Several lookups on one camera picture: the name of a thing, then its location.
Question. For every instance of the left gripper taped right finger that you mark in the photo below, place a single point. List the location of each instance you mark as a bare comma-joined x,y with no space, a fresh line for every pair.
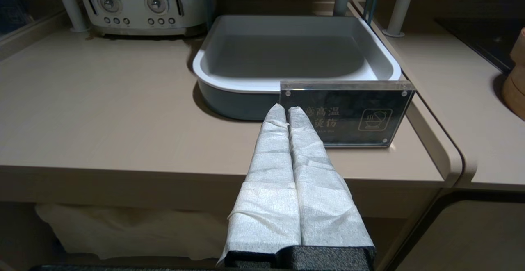
328,217

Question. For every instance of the white tray with blue base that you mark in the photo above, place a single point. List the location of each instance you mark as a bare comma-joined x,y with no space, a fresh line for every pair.
287,53

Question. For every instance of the clear acrylic warning sign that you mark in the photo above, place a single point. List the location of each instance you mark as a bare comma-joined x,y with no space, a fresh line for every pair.
352,114

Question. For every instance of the black induction cooktop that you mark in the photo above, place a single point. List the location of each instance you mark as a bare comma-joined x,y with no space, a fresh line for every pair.
480,37

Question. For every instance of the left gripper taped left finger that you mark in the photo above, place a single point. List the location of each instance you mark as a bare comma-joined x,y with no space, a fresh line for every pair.
266,205

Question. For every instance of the small bamboo steamer basket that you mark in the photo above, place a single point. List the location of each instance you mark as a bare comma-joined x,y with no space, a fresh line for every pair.
516,94

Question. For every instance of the white plastic sheet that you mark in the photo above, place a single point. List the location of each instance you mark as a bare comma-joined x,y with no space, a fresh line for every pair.
123,230

